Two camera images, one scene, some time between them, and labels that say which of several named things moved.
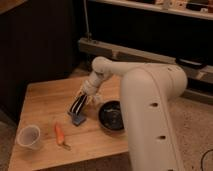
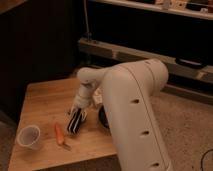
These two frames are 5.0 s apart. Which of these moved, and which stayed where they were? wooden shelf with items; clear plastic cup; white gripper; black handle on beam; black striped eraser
Moved: white gripper; black striped eraser
Stayed: wooden shelf with items; clear plastic cup; black handle on beam
